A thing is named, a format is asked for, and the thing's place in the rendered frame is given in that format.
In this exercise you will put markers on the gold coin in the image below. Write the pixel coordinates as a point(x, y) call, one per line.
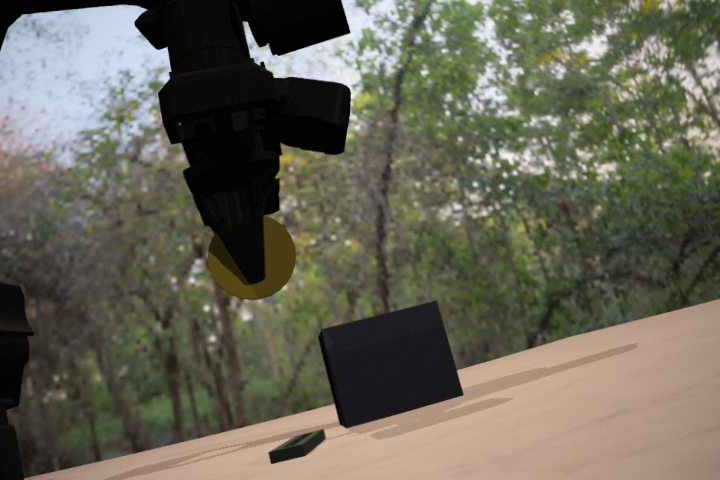
point(279, 257)

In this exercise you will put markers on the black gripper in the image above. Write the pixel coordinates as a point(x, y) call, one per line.
point(232, 173)

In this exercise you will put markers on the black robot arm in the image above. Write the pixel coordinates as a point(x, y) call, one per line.
point(314, 116)

